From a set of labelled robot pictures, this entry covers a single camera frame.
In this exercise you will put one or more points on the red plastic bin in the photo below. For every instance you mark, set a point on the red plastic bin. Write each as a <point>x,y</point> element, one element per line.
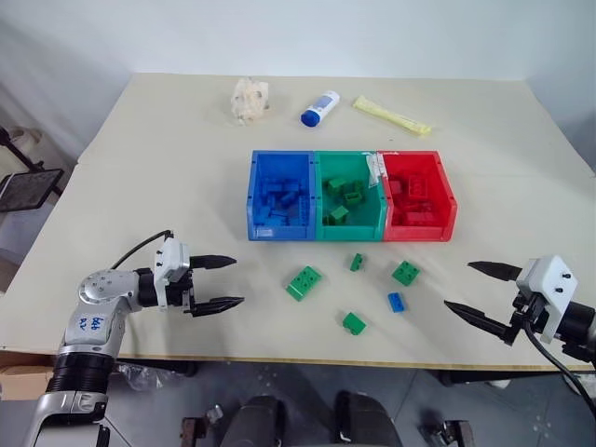
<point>419,233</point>

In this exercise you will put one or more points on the black stand pole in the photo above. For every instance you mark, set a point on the black stand pole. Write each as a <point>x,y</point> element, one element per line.
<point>21,151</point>

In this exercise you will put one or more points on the blue plastic bin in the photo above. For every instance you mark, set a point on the blue plastic bin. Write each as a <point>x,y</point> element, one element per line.
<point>279,165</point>

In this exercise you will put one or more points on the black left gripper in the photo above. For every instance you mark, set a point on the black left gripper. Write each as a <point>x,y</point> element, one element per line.
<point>179,294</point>

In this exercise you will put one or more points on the white bottle blue cap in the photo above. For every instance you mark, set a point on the white bottle blue cap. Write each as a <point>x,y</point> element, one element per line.
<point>320,108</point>

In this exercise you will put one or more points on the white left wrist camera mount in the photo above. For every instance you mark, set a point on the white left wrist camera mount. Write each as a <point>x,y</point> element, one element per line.
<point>170,258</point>

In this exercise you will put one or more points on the crumpled clear plastic bag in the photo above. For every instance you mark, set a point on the crumpled clear plastic bag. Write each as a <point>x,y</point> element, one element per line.
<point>139,376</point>

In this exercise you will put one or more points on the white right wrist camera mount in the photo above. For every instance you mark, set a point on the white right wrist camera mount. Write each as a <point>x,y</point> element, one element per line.
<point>551,284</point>

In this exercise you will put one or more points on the large green six-stud brick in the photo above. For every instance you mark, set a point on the large green six-stud brick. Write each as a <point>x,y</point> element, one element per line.
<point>303,282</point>

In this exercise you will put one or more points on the small narrow green brick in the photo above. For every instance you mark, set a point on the small narrow green brick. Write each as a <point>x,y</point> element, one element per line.
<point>357,262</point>

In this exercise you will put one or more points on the crumpled white plastic bag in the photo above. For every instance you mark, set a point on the crumpled white plastic bag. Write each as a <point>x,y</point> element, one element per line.
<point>250,100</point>

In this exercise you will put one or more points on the red brick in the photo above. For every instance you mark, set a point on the red brick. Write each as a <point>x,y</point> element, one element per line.
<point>419,186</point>
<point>396,188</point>
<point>419,219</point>

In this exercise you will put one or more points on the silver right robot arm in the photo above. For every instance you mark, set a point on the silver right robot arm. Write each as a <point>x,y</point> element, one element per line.
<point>579,321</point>

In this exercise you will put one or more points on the small blue brick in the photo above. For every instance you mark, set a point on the small blue brick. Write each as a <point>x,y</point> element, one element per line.
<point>396,302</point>

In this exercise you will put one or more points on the green four-stud brick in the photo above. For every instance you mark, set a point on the green four-stud brick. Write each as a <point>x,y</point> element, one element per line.
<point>406,273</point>

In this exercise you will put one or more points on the rusty metal bracket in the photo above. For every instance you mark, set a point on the rusty metal bracket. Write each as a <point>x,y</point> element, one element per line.
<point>193,428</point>
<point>456,433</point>

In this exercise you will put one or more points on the yellow tube packet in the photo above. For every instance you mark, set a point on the yellow tube packet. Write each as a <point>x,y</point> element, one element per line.
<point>391,115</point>

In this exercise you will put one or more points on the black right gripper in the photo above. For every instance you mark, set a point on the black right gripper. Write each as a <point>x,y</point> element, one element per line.
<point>529,311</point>

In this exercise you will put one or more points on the green plastic bin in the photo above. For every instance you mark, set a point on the green plastic bin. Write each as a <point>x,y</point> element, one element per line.
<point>349,233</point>

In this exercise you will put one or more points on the brown cardboard box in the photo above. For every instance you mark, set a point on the brown cardboard box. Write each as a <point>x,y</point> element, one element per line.
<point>23,377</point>

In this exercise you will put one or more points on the clear plastic label strip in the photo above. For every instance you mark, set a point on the clear plastic label strip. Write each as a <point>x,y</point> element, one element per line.
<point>375,170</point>

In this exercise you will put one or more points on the dark rounded shape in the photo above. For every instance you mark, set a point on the dark rounded shape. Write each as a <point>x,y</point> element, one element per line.
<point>368,421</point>
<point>256,421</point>

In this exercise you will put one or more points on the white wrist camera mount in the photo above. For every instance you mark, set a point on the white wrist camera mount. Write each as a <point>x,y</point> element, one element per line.
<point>170,258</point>
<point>551,284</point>

